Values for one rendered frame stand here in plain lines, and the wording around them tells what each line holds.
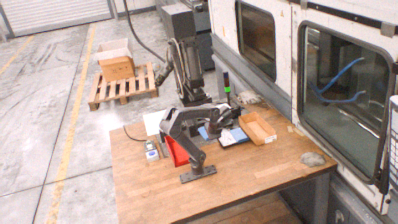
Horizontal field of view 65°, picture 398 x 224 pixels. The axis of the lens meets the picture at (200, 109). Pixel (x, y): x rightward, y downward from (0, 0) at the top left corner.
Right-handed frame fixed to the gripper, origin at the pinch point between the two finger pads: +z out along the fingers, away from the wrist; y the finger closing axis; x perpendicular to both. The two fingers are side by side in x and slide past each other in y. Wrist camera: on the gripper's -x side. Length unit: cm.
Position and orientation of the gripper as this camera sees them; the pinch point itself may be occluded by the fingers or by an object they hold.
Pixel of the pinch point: (211, 137)
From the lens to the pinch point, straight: 178.2
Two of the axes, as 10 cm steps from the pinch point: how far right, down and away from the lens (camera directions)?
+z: -0.7, 5.4, 8.4
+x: -9.4, 2.6, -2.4
